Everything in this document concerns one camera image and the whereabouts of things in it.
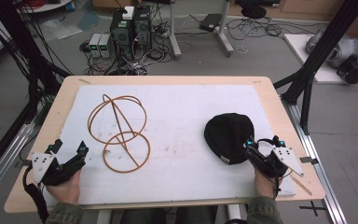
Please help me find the black knit beanie hat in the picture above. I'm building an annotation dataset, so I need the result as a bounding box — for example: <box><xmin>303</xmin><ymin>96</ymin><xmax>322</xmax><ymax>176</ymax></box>
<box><xmin>203</xmin><ymin>112</ymin><xmax>256</xmax><ymax>166</ymax></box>

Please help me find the grey bench power supply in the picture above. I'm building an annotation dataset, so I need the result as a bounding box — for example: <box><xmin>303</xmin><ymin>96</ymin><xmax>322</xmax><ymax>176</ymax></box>
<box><xmin>98</xmin><ymin>33</ymin><xmax>114</xmax><ymax>60</ymax></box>
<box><xmin>88</xmin><ymin>33</ymin><xmax>103</xmax><ymax>59</ymax></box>

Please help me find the black sleeved gripper cable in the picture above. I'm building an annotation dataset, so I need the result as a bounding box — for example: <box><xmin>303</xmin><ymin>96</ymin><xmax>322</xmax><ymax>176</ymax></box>
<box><xmin>22</xmin><ymin>163</ymin><xmax>50</xmax><ymax>224</ymax></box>

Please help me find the small white box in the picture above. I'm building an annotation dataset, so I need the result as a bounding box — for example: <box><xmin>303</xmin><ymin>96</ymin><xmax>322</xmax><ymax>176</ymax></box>
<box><xmin>122</xmin><ymin>6</ymin><xmax>136</xmax><ymax>21</ymax></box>

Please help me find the aluminium rail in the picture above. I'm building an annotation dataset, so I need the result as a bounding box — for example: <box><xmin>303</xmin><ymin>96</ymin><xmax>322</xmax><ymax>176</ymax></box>
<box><xmin>0</xmin><ymin>121</ymin><xmax>37</xmax><ymax>209</ymax></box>
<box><xmin>281</xmin><ymin>96</ymin><xmax>349</xmax><ymax>224</ymax></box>

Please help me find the white floor platform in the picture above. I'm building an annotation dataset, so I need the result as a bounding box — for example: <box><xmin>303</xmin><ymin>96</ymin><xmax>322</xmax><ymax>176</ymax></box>
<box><xmin>282</xmin><ymin>33</ymin><xmax>358</xmax><ymax>85</ymax></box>

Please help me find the white desk leg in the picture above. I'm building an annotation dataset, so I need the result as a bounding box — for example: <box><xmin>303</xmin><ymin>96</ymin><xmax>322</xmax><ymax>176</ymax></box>
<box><xmin>214</xmin><ymin>0</ymin><xmax>235</xmax><ymax>58</ymax></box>
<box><xmin>167</xmin><ymin>0</ymin><xmax>183</xmax><ymax>61</ymax></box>

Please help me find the black tape strip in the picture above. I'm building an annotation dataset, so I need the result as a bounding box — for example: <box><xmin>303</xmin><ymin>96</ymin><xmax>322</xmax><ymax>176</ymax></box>
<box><xmin>298</xmin><ymin>156</ymin><xmax>320</xmax><ymax>166</ymax></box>

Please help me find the person's right hand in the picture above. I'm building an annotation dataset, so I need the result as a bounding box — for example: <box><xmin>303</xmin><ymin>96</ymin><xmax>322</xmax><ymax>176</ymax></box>
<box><xmin>254</xmin><ymin>167</ymin><xmax>284</xmax><ymax>200</ymax></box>

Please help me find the black tape cross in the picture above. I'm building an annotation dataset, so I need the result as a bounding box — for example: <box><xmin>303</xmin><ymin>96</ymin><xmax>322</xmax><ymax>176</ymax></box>
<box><xmin>298</xmin><ymin>200</ymin><xmax>328</xmax><ymax>217</ymax></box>

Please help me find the light wooden table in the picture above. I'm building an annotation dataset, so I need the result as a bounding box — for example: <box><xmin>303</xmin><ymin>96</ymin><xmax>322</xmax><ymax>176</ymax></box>
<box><xmin>3</xmin><ymin>75</ymin><xmax>326</xmax><ymax>215</ymax></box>

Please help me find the round black stool seat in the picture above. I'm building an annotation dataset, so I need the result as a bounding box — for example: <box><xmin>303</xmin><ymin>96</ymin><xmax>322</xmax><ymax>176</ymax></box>
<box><xmin>240</xmin><ymin>4</ymin><xmax>268</xmax><ymax>20</ymax></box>

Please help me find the black computer tower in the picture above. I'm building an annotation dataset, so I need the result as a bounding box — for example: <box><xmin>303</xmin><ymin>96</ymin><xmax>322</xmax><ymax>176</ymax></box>
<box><xmin>109</xmin><ymin>9</ymin><xmax>135</xmax><ymax>61</ymax></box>
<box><xmin>132</xmin><ymin>5</ymin><xmax>154</xmax><ymax>53</ymax></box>

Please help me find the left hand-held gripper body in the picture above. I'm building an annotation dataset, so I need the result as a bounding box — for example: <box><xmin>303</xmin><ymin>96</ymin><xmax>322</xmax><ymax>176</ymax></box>
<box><xmin>31</xmin><ymin>150</ymin><xmax>87</xmax><ymax>188</ymax></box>

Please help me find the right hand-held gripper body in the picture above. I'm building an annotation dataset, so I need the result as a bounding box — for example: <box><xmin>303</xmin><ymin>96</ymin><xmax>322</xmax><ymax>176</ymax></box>
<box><xmin>252</xmin><ymin>146</ymin><xmax>306</xmax><ymax>180</ymax></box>

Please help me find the white coiled cable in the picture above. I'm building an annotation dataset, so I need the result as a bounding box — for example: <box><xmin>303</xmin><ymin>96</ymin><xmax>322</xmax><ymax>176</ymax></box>
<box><xmin>235</xmin><ymin>44</ymin><xmax>250</xmax><ymax>55</ymax></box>

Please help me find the clear plastic sheet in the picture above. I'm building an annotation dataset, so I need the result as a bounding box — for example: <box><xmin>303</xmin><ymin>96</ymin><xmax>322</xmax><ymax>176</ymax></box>
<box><xmin>39</xmin><ymin>18</ymin><xmax>84</xmax><ymax>42</ymax></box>

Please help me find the flat black box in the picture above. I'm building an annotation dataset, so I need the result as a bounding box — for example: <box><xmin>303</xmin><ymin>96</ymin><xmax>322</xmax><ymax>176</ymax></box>
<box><xmin>199</xmin><ymin>12</ymin><xmax>223</xmax><ymax>33</ymax></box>

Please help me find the brown wire hat stand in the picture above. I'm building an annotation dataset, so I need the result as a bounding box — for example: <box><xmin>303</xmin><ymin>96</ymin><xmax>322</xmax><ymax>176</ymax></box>
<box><xmin>87</xmin><ymin>93</ymin><xmax>152</xmax><ymax>175</ymax></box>

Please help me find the person's left hand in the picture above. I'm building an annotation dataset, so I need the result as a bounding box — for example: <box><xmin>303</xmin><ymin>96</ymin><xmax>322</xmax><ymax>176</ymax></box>
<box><xmin>46</xmin><ymin>168</ymin><xmax>82</xmax><ymax>206</ymax></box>

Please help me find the grey robot shell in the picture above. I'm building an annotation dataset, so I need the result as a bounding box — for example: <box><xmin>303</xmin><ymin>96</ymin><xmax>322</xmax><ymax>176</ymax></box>
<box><xmin>305</xmin><ymin>28</ymin><xmax>358</xmax><ymax>70</ymax></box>

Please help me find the black frame strut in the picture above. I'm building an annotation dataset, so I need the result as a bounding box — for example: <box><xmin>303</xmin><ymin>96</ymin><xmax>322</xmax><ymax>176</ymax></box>
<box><xmin>272</xmin><ymin>0</ymin><xmax>358</xmax><ymax>136</ymax></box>
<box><xmin>0</xmin><ymin>0</ymin><xmax>73</xmax><ymax>185</ymax></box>

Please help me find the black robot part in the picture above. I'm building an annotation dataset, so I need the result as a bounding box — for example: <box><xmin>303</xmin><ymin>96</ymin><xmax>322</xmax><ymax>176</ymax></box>
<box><xmin>336</xmin><ymin>55</ymin><xmax>358</xmax><ymax>85</ymax></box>

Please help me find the thin wooden stick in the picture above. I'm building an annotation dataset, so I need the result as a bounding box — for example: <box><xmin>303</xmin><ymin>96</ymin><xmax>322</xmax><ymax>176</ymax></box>
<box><xmin>290</xmin><ymin>175</ymin><xmax>313</xmax><ymax>197</ymax></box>

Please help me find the tangle of floor cables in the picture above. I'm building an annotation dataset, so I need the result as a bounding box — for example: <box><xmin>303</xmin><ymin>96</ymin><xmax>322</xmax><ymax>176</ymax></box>
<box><xmin>227</xmin><ymin>14</ymin><xmax>321</xmax><ymax>42</ymax></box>

